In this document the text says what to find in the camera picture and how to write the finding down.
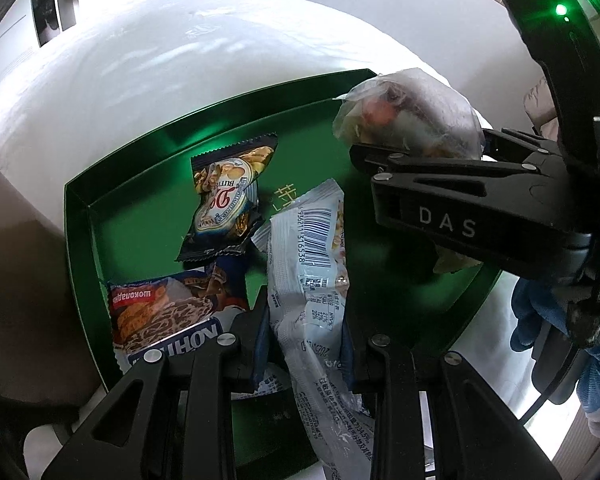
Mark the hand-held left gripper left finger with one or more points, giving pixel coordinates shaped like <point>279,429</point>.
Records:
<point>257,355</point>

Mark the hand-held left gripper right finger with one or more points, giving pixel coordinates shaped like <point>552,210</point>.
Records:
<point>349,360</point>

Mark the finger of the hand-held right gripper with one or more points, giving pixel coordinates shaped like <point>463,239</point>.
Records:
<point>445,210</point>
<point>520,142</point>

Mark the light blue long snack packet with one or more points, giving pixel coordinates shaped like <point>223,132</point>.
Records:
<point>315,280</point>

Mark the white and blue wafer packet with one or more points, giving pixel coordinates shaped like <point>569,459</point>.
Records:
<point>175,310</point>

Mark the clear bag of mixed candies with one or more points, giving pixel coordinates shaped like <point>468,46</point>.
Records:
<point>410,110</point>

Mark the black cookie packet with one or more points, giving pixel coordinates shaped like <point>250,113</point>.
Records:
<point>227,200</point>

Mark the green tray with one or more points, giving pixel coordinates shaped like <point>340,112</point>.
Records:
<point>140,195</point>

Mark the person's right hand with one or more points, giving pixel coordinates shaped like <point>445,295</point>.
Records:
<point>535,310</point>

